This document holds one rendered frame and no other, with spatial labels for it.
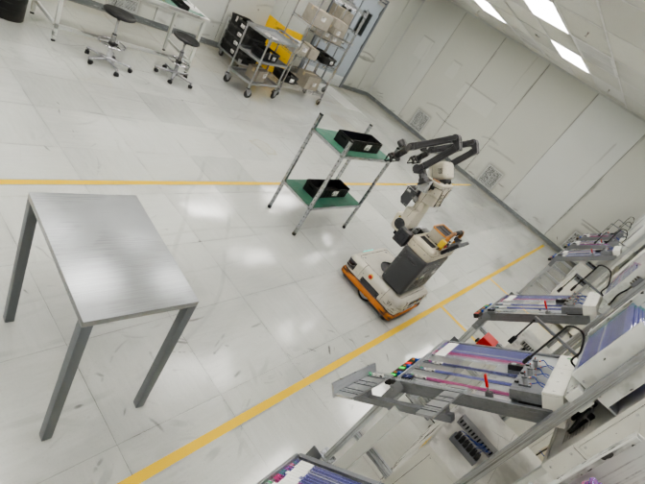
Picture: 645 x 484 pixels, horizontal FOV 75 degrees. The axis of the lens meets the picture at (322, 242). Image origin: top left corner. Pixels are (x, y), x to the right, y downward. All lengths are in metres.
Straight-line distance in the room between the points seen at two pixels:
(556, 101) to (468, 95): 1.94
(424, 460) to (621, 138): 9.11
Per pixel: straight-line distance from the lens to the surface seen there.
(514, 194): 10.95
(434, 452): 2.38
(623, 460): 1.14
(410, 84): 12.16
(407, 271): 3.72
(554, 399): 2.08
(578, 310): 3.47
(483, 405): 2.16
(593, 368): 1.97
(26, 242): 2.27
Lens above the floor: 2.08
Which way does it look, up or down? 28 degrees down
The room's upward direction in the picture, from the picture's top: 34 degrees clockwise
